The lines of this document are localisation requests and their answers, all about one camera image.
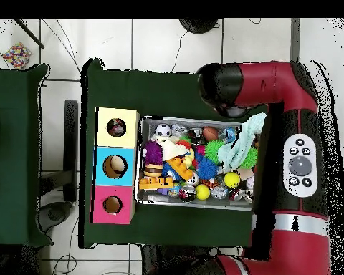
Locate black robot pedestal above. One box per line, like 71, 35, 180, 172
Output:
141, 244, 227, 275

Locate wooden box with three holes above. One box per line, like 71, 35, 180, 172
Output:
90, 107, 141, 225

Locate purple spiky toy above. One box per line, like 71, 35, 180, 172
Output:
143, 140, 164, 166

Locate colourful patterned cloth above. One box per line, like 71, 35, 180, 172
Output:
107, 117, 127, 138
1, 42, 32, 70

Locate small soccer ball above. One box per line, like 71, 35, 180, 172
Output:
154, 123, 172, 138

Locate black rod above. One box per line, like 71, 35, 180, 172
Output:
14, 18, 45, 49

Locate green spiky ball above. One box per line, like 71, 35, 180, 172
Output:
204, 140, 226, 165

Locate blue spiky ball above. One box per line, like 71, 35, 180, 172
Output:
195, 155, 220, 181

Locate yellow ball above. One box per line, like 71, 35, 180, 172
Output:
224, 171, 241, 189
195, 184, 211, 201

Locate cream yellow cloth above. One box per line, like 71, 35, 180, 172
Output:
150, 133, 190, 161

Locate black round object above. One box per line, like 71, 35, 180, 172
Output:
178, 18, 220, 34

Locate silver mesh bin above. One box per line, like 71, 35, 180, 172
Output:
134, 115, 254, 211

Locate grey rounded object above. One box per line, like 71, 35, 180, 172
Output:
35, 201, 73, 233

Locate mint green cloth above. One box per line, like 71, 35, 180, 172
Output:
216, 112, 267, 171

